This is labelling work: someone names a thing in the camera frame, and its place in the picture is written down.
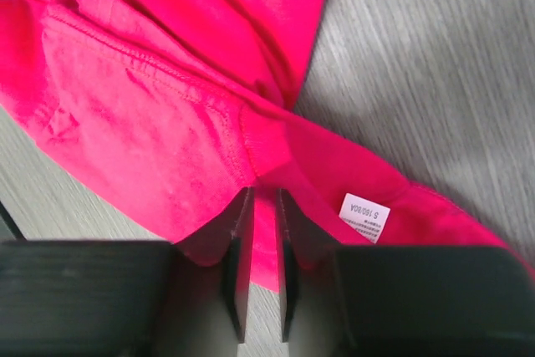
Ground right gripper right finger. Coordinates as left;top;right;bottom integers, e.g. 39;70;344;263
276;190;534;356

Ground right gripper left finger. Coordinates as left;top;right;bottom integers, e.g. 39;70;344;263
1;187;254;356

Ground red t shirt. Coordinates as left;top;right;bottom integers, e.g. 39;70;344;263
1;0;534;291

